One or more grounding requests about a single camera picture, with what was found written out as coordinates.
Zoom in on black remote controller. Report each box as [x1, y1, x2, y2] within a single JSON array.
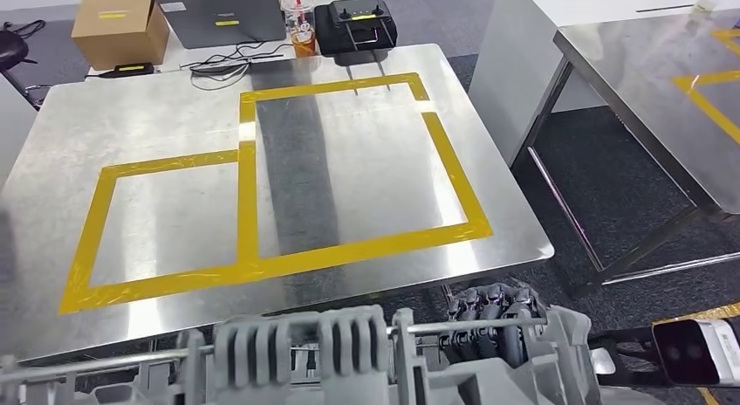
[[313, 0, 400, 58]]

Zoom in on yellow tape outline double frame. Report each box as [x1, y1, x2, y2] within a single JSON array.
[[58, 72, 494, 316]]

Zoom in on yellow floor tape square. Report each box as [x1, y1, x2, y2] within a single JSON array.
[[652, 302, 740, 405]]

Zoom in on clear bottle green cap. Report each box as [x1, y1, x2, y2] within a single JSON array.
[[689, 0, 727, 23]]

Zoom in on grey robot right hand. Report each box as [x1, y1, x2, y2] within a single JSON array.
[[439, 282, 547, 369]]

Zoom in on grey laptop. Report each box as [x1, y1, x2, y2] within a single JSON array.
[[148, 0, 288, 50]]

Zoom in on black round stool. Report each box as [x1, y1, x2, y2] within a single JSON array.
[[0, 19, 47, 112]]

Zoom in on clear drink cup red straw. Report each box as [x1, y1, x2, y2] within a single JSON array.
[[280, 0, 319, 58]]

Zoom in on yellow tape outline single frame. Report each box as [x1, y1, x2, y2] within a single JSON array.
[[670, 27, 740, 146]]

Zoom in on tangled desk cables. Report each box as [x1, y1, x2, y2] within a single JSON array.
[[189, 39, 297, 93]]

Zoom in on small black device yellow label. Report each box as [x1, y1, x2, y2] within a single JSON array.
[[86, 62, 156, 79]]

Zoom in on brown cardboard box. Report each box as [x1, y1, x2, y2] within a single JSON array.
[[71, 0, 171, 72]]

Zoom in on silver plastic wheel hubcap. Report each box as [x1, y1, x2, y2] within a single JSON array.
[[0, 302, 657, 405]]

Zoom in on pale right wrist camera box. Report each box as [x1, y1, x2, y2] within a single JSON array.
[[652, 318, 740, 388]]

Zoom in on stainless steel workbench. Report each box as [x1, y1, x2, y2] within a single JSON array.
[[511, 9, 740, 299], [0, 42, 555, 366]]

